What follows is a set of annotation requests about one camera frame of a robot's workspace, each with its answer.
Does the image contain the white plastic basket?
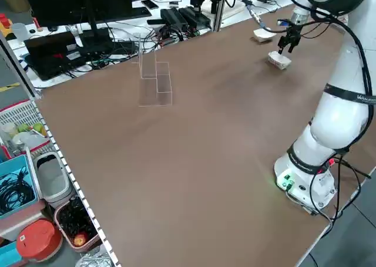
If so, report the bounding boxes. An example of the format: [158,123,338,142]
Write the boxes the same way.
[0,99,51,150]

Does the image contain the blue plastic bin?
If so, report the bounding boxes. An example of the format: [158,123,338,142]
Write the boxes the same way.
[0,154,41,220]

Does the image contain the black open laptop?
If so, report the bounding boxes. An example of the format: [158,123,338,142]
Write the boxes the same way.
[22,31,86,82]

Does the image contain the black cable bundle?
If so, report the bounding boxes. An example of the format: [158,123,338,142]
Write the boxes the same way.
[67,20,212,74]

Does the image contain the pink plastic bin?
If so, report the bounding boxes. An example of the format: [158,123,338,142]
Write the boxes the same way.
[53,195,103,255]

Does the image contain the white waste bin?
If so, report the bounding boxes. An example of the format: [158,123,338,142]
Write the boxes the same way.
[31,151,76,205]

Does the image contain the aluminium frame post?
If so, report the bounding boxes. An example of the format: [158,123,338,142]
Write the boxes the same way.
[0,32,43,101]

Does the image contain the clear stepped plastic holder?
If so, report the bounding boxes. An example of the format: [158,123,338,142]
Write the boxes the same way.
[131,33,173,107]

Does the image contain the black computer monitor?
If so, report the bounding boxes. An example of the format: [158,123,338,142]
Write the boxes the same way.
[22,0,133,49]

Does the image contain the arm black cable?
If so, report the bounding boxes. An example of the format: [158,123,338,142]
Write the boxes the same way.
[246,0,376,103]

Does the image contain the aluminium camera post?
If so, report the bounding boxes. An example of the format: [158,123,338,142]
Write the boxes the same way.
[210,0,224,33]

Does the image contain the coiled black cables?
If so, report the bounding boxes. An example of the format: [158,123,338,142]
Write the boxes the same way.
[0,168,35,217]

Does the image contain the red round container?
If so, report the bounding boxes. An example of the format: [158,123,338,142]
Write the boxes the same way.
[16,218,64,263]

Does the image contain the translucent measuring cup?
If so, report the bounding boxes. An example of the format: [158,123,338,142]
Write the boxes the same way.
[11,22,29,42]

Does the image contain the base black cable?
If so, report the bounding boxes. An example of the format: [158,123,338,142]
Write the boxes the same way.
[311,158,371,224]

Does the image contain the black power brick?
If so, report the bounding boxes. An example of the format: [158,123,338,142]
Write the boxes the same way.
[178,7,212,27]
[160,8,189,29]

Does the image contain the black flat tablet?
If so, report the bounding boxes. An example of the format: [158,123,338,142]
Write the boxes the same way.
[130,6,153,19]

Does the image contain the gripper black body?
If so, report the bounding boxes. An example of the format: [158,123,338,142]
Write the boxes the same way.
[282,24,304,42]

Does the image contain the crumpled silver foil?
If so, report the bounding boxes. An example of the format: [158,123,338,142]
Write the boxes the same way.
[75,245,120,267]

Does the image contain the red apple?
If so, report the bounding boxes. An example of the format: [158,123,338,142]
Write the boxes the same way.
[72,233,89,247]

